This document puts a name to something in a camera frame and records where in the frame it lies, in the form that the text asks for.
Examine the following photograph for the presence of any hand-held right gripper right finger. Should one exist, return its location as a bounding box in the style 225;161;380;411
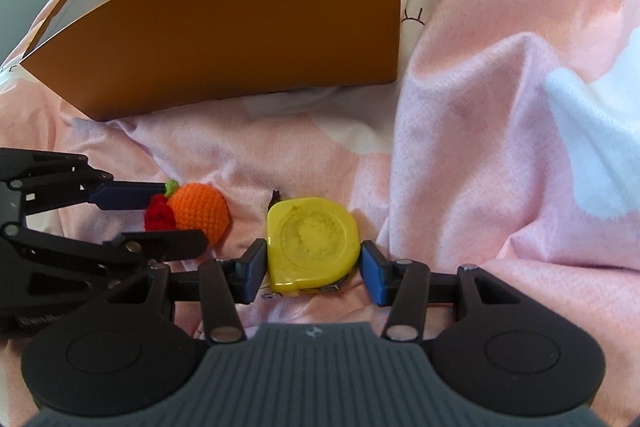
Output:
360;241;506;342

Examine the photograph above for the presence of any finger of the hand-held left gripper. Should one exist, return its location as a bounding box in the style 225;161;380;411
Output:
85;182;168;211
102;229;208;265

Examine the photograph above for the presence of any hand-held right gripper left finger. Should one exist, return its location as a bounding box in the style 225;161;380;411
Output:
107;238;268;343

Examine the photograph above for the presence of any red crochet fruit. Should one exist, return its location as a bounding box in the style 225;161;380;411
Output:
144;194;178;232

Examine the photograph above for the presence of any orange crochet fruit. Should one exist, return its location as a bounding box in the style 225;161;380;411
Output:
165;179;232;248

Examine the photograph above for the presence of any yellow tape measure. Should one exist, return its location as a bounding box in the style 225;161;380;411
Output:
266;196;361;297

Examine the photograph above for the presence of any orange cardboard box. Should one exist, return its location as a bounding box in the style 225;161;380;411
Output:
20;0;402;122

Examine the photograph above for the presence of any pink printed blanket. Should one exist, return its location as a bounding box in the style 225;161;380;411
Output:
0;0;640;427

